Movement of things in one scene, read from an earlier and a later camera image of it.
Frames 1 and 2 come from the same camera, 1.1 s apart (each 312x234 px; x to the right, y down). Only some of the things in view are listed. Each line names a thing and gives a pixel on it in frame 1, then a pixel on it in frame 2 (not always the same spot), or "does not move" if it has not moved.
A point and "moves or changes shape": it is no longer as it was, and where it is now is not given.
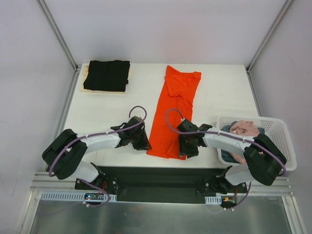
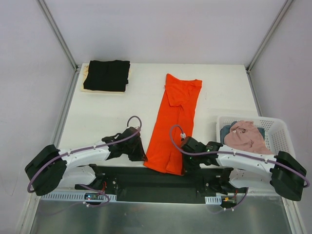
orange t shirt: (180, 88) moves or changes shape
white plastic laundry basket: (276, 130) does not move
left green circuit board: (92, 196) does not move
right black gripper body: (186, 146) → (188, 159)
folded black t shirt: (111, 75) does not move
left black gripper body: (142, 140) → (136, 149)
